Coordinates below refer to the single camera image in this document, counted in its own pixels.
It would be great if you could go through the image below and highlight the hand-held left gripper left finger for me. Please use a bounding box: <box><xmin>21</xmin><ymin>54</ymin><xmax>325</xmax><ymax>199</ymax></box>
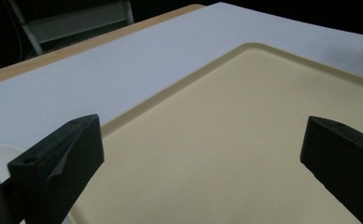
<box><xmin>7</xmin><ymin>113</ymin><xmax>105</xmax><ymax>224</ymax></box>

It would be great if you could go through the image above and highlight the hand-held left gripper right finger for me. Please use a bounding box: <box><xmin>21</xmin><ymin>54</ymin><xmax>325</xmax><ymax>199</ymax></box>
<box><xmin>300</xmin><ymin>115</ymin><xmax>363</xmax><ymax>224</ymax></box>

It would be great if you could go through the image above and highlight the beige plastic tray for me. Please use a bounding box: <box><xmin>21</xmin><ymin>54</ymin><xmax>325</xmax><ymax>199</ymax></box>
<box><xmin>67</xmin><ymin>42</ymin><xmax>363</xmax><ymax>224</ymax></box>

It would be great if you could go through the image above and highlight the grey metal chair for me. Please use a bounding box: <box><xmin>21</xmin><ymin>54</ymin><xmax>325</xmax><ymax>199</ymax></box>
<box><xmin>8</xmin><ymin>0</ymin><xmax>135</xmax><ymax>56</ymax></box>

